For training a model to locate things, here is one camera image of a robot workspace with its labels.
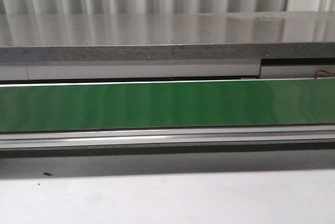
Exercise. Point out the green conveyor belt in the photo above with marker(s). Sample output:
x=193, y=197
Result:
x=97, y=106

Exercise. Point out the grey stone counter slab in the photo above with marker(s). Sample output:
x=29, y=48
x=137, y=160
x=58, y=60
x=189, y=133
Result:
x=164, y=37

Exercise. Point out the aluminium conveyor side rail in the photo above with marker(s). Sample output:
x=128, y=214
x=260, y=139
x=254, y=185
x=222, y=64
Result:
x=272, y=134

